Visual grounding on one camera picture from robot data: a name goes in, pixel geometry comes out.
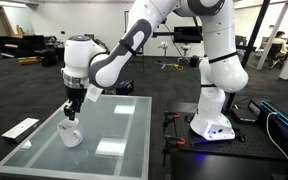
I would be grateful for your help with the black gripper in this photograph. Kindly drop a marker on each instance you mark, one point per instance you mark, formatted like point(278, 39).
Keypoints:
point(76, 94)

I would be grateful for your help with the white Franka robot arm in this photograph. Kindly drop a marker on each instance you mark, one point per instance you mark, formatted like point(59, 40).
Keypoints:
point(217, 66)

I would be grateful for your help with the white ceramic mug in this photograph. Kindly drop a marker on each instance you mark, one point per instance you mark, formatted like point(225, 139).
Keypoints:
point(71, 137)

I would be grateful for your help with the tripod with white head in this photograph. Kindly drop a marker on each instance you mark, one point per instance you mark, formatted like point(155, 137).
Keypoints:
point(164, 46)

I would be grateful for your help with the black bucket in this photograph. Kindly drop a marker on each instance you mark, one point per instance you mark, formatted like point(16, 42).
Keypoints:
point(194, 61)

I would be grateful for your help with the black monitor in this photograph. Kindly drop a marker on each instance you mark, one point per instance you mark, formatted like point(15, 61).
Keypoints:
point(188, 34)

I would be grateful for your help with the small black flat box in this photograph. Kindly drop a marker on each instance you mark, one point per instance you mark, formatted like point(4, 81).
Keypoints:
point(242, 115)

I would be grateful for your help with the black perforated breadboard platform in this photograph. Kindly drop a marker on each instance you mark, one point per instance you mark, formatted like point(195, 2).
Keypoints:
point(250, 146)

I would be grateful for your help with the black vertical pole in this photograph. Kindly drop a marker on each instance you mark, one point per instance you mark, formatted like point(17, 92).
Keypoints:
point(250, 43)

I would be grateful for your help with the black computer case blue strip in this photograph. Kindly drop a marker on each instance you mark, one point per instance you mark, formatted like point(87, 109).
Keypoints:
point(284, 125)

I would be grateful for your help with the seated person yellow shirt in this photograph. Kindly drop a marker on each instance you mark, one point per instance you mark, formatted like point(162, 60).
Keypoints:
point(279, 43)

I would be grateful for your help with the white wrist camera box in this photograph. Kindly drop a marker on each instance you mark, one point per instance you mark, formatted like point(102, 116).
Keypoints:
point(94, 94)

